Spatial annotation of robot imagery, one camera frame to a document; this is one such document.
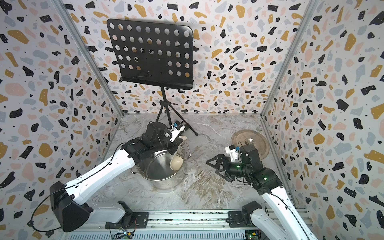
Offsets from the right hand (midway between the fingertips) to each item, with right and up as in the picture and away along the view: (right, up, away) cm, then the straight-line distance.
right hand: (211, 168), depth 66 cm
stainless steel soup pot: (-32, -9, +25) cm, 41 cm away
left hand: (-14, +12, +9) cm, 20 cm away
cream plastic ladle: (-19, -2, +22) cm, 29 cm away
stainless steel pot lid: (+31, +11, +38) cm, 50 cm away
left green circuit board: (-40, -34, +5) cm, 53 cm away
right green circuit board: (+21, -33, +6) cm, 40 cm away
